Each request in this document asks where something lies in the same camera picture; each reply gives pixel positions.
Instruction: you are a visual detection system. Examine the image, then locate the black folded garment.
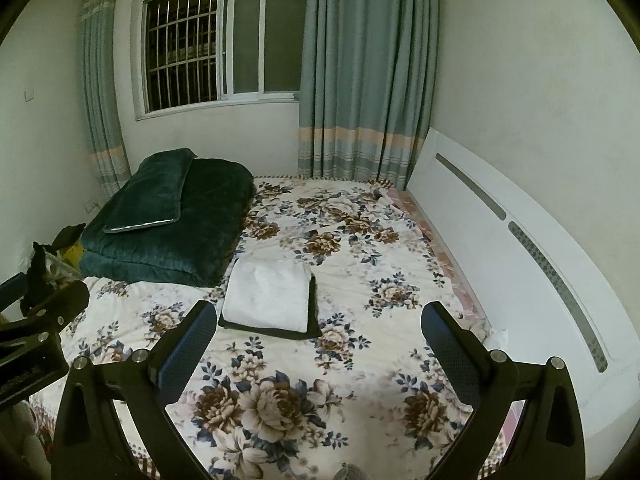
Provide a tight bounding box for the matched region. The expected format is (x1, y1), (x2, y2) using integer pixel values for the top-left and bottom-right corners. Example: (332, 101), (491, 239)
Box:
(218, 275), (323, 341)

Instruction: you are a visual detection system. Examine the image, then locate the white headboard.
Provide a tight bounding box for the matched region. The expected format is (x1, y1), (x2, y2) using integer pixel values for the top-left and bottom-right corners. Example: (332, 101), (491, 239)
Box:
(407, 127), (636, 461)

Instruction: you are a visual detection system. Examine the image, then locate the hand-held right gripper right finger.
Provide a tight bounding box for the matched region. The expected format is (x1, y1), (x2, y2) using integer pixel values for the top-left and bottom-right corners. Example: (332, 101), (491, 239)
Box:
(421, 301), (586, 480)

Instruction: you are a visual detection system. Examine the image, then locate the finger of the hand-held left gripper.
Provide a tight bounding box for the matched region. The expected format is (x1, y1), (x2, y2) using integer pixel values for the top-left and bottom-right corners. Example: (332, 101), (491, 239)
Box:
(0, 279), (90, 348)
(0, 272), (31, 311)

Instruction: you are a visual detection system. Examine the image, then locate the black cloth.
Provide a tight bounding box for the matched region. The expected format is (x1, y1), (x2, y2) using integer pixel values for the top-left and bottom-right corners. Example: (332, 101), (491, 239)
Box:
(52, 222), (87, 251)

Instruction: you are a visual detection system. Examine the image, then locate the dark green pillow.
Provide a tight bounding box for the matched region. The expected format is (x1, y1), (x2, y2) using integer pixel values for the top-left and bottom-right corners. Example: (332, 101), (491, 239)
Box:
(102, 148), (198, 234)

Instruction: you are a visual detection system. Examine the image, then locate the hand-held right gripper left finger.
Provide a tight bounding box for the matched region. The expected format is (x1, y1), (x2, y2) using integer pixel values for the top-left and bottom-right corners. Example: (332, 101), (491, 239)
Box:
(50, 300), (218, 480)

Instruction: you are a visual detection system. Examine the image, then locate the white sweater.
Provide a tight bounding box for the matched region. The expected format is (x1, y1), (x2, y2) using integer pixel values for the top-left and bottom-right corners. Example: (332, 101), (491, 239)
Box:
(221, 257), (313, 333)

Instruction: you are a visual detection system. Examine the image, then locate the white garment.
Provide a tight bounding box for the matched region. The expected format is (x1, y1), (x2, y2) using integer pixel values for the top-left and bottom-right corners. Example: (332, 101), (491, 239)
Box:
(482, 327), (509, 350)

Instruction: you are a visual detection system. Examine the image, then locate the pink checked mattress pad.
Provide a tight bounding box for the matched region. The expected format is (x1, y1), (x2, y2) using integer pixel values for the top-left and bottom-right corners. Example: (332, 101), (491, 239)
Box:
(382, 185), (493, 331)

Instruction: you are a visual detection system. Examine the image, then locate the wide teal striped curtain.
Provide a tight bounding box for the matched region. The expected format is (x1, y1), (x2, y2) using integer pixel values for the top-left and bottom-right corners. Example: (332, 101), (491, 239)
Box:
(297, 0), (441, 186)

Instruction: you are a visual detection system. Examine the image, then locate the narrow teal striped curtain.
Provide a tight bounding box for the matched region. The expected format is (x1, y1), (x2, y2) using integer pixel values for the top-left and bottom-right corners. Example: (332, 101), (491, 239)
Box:
(77, 0), (132, 198)

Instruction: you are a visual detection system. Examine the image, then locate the dark green folded blanket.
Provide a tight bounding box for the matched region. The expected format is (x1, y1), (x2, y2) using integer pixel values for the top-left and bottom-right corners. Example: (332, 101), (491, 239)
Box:
(80, 157), (257, 287)

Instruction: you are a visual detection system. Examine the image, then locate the floral bed sheet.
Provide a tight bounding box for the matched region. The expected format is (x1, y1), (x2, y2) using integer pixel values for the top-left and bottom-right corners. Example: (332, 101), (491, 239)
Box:
(27, 175), (501, 480)

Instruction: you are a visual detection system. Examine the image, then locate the window with metal bars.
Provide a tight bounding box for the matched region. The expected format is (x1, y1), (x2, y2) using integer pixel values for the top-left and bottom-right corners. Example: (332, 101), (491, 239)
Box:
(130, 0), (311, 121)

